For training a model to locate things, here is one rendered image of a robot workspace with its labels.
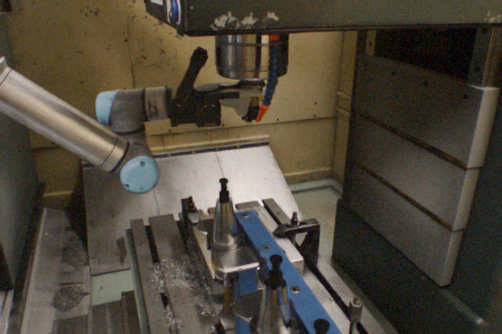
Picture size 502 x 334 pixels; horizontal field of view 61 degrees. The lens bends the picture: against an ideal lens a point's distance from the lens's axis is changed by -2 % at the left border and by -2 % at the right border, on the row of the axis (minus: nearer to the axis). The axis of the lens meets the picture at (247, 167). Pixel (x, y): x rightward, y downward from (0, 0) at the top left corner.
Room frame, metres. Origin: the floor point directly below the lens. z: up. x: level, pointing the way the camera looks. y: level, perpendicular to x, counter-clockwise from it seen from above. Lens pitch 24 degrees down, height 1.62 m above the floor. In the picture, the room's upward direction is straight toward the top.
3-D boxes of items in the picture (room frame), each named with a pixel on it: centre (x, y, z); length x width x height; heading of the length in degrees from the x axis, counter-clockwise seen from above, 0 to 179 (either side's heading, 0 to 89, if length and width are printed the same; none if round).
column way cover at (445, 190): (1.10, -0.43, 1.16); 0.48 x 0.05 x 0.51; 19
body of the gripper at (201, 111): (0.95, 0.12, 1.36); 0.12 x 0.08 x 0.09; 94
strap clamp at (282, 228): (1.01, -0.13, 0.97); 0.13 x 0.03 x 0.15; 109
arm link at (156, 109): (0.94, 0.20, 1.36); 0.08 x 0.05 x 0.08; 4
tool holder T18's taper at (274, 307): (0.41, -0.03, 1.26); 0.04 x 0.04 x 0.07
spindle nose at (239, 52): (0.95, -0.01, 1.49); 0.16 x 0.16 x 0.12
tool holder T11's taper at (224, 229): (0.62, 0.04, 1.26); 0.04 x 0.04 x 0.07
